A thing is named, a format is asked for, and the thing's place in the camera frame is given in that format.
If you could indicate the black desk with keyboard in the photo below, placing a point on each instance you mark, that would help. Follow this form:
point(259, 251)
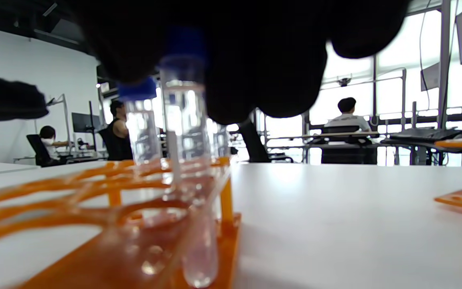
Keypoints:
point(427, 136)

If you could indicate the clear test tube blue cap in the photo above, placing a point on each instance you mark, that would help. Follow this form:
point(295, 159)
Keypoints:
point(144, 132)
point(183, 120)

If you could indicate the black office chair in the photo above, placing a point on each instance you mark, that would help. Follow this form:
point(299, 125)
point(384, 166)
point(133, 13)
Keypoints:
point(36, 150)
point(347, 154)
point(255, 146)

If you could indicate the person's right hand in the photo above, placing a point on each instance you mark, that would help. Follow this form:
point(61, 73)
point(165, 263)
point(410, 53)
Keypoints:
point(263, 60)

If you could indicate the orange test tube rack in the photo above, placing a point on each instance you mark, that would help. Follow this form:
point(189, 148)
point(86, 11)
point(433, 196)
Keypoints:
point(459, 198)
point(226, 200)

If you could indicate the small grey monitor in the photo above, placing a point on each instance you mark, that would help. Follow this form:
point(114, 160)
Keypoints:
point(430, 77)

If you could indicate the grey metal post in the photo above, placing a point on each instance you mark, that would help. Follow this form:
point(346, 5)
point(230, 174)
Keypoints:
point(444, 60)

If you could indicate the black computer monitor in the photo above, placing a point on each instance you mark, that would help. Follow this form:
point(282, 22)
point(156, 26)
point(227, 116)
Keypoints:
point(83, 122)

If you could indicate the wooden top desk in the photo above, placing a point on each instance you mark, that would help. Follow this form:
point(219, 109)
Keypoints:
point(327, 135)

